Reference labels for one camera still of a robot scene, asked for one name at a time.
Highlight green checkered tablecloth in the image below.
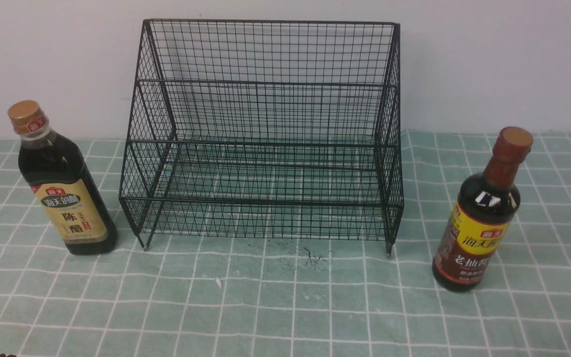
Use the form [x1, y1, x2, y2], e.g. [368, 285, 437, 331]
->
[0, 131, 571, 357]

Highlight vinegar bottle gold cap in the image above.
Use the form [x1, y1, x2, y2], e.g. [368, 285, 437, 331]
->
[7, 100, 118, 255]

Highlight soy sauce bottle red cap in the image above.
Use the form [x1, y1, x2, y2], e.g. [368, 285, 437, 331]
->
[431, 126, 533, 292]

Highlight black wire mesh shelf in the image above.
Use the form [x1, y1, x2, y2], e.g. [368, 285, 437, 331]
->
[118, 18, 405, 255]

